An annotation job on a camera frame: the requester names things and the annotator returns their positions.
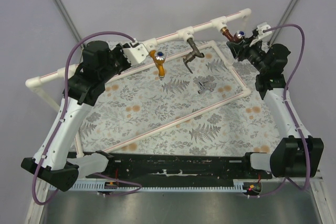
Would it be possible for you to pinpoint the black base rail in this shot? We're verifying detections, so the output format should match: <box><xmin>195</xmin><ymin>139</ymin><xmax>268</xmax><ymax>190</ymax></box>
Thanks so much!
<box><xmin>78</xmin><ymin>152</ymin><xmax>274</xmax><ymax>188</ymax></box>

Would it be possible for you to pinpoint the small chrome faucet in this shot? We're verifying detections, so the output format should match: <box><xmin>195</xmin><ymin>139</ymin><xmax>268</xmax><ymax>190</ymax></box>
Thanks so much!
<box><xmin>197</xmin><ymin>81</ymin><xmax>214</xmax><ymax>94</ymax></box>

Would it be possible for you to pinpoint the brown faucet chrome knob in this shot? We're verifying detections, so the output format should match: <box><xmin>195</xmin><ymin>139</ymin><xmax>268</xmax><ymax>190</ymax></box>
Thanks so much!
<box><xmin>220</xmin><ymin>27</ymin><xmax>245</xmax><ymax>43</ymax></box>

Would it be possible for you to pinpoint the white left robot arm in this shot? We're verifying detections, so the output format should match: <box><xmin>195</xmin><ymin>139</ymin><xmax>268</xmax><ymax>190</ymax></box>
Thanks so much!
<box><xmin>21</xmin><ymin>40</ymin><xmax>131</xmax><ymax>191</ymax></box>

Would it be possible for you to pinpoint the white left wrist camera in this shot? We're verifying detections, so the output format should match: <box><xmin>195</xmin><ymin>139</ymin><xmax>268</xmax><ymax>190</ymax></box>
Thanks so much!
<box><xmin>123</xmin><ymin>43</ymin><xmax>149</xmax><ymax>66</ymax></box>

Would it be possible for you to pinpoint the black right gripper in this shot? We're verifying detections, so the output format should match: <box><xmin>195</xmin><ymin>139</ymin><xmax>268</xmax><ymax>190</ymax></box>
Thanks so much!
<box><xmin>227</xmin><ymin>35</ymin><xmax>268</xmax><ymax>74</ymax></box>

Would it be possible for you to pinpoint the light blue cable duct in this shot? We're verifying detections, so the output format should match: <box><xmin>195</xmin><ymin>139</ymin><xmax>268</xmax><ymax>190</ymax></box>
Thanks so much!
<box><xmin>49</xmin><ymin>180</ymin><xmax>260</xmax><ymax>193</ymax></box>

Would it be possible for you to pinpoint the floral patterned mat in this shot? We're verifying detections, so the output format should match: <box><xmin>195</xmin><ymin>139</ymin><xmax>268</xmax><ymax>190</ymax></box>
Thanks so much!
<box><xmin>82</xmin><ymin>42</ymin><xmax>280</xmax><ymax>156</ymax></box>

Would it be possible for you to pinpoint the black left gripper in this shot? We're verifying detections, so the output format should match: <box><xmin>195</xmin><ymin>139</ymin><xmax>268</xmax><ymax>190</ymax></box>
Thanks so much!
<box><xmin>101</xmin><ymin>44</ymin><xmax>135</xmax><ymax>83</ymax></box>

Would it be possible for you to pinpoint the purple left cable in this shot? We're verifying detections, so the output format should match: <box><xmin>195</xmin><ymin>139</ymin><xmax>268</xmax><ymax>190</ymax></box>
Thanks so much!
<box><xmin>31</xmin><ymin>31</ymin><xmax>137</xmax><ymax>206</ymax></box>

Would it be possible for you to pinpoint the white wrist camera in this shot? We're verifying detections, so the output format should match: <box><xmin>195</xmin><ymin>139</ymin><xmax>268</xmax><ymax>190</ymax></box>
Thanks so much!
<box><xmin>253</xmin><ymin>22</ymin><xmax>272</xmax><ymax>41</ymax></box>
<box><xmin>123</xmin><ymin>43</ymin><xmax>149</xmax><ymax>66</ymax></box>

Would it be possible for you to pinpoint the purple cable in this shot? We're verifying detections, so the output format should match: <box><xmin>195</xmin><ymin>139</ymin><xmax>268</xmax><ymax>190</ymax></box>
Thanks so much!
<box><xmin>31</xmin><ymin>31</ymin><xmax>137</xmax><ymax>206</ymax></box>
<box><xmin>265</xmin><ymin>24</ymin><xmax>313</xmax><ymax>190</ymax></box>

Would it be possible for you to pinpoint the white PVC pipe frame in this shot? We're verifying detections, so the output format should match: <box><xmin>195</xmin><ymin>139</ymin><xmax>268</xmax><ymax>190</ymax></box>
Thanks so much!
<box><xmin>25</xmin><ymin>8</ymin><xmax>253</xmax><ymax>156</ymax></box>

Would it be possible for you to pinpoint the dark grey lever faucet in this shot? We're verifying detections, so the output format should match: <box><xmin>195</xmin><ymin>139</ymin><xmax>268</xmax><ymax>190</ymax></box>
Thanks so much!
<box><xmin>183</xmin><ymin>38</ymin><xmax>205</xmax><ymax>73</ymax></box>

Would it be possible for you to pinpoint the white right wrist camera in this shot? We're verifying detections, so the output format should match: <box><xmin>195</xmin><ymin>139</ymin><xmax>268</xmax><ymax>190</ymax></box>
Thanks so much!
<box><xmin>253</xmin><ymin>22</ymin><xmax>272</xmax><ymax>41</ymax></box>

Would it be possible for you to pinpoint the orange faucet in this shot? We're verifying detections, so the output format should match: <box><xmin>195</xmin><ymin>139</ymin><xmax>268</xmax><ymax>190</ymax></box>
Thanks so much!
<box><xmin>149</xmin><ymin>50</ymin><xmax>166</xmax><ymax>80</ymax></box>

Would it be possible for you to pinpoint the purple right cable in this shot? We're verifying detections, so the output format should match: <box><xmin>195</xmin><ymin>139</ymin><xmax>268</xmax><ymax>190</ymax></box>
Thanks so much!
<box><xmin>265</xmin><ymin>24</ymin><xmax>313</xmax><ymax>190</ymax></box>

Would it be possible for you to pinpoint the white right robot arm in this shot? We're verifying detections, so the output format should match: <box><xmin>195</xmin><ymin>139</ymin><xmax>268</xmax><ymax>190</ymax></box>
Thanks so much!
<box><xmin>226</xmin><ymin>29</ymin><xmax>324</xmax><ymax>179</ymax></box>

